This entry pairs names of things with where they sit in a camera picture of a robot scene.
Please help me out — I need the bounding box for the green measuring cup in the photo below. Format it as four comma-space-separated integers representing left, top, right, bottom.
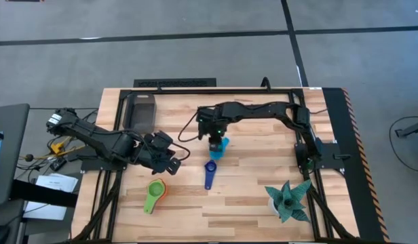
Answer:
143, 179, 166, 215

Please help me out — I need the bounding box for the black hazard-striped edge mat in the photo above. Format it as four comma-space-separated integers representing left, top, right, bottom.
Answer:
322, 87, 390, 243

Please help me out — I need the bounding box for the grey stand leg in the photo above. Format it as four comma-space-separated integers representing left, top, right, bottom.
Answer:
394, 118, 418, 139

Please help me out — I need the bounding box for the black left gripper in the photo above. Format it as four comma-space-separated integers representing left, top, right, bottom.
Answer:
134, 135, 182, 176

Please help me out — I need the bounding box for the potted teal-leaf plant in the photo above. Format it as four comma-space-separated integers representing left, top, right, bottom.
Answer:
265, 179, 314, 224

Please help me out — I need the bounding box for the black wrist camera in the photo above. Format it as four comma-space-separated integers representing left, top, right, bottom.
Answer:
196, 107, 213, 138
151, 130, 174, 150

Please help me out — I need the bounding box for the black desk bar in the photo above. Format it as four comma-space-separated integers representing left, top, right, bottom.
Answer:
10, 179, 78, 208

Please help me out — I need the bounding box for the white paper sheet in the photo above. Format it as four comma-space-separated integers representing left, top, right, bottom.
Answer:
22, 199, 69, 221
35, 172, 79, 195

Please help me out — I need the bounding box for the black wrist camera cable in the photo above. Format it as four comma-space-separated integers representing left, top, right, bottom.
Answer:
177, 117, 202, 143
170, 142, 191, 163

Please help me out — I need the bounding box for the grey desk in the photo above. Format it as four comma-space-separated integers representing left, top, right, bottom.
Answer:
0, 103, 31, 207

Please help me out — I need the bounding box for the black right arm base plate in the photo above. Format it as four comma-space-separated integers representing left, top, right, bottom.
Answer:
294, 142, 352, 171

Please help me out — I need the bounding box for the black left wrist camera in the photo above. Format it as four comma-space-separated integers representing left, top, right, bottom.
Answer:
151, 130, 174, 150

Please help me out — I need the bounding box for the black left wrist camera cable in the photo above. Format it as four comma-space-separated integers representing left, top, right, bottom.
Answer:
170, 142, 191, 163

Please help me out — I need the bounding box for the black cable loop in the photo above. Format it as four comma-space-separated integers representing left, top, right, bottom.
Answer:
260, 76, 273, 92

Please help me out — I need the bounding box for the black aluminium table frame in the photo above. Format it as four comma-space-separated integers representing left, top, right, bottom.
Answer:
71, 87, 358, 243

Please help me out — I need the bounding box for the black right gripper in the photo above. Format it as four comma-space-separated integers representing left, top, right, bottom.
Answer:
208, 104, 231, 153

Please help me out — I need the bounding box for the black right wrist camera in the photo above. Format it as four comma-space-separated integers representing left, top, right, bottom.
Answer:
196, 107, 213, 138

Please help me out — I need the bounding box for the teal measuring cup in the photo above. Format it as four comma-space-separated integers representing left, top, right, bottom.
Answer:
208, 136, 231, 161

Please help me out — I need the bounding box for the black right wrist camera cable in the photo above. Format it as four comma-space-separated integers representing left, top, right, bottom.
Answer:
177, 117, 202, 143

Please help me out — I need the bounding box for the black perforated box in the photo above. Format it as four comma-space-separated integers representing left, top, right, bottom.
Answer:
133, 77, 218, 88

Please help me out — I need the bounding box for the yellow connector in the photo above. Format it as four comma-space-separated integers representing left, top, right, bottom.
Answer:
50, 141, 66, 154

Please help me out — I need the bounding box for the black floor cable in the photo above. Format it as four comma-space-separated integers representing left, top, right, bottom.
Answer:
388, 116, 418, 174

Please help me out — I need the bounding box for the dark grey basket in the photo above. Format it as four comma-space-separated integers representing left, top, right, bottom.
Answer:
122, 94, 158, 135

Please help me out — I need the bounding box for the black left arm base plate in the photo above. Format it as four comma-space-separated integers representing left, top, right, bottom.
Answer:
80, 148, 128, 172

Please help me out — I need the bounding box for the purple measuring cup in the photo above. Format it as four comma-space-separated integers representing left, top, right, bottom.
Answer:
204, 159, 219, 191

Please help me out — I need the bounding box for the black small box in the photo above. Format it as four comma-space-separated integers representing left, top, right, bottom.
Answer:
49, 157, 68, 172

